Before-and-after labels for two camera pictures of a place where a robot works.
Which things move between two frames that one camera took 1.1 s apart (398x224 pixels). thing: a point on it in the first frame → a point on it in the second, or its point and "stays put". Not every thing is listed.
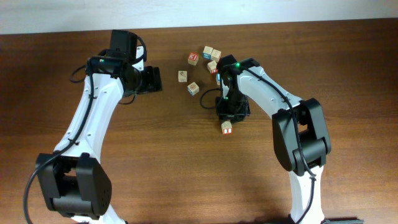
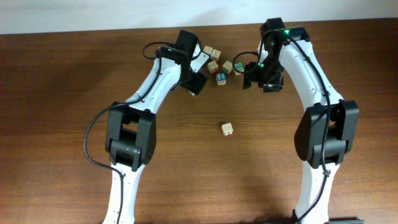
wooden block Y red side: (212, 67) stays put
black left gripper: (155, 81) → (198, 83)
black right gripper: (232, 113) → (268, 83)
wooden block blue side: (207, 53) stays put
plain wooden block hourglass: (216, 55) stays put
